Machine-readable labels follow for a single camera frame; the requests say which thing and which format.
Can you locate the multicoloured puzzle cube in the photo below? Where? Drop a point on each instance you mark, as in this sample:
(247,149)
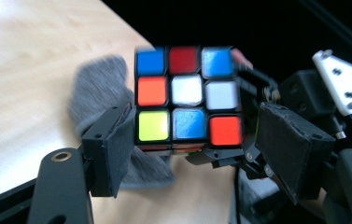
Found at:
(187,99)

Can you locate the grey cloth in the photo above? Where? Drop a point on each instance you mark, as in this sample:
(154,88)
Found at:
(102,81)

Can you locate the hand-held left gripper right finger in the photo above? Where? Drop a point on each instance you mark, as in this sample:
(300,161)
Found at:
(288,146)

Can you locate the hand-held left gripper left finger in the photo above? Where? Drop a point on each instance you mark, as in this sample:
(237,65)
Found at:
(108,149)

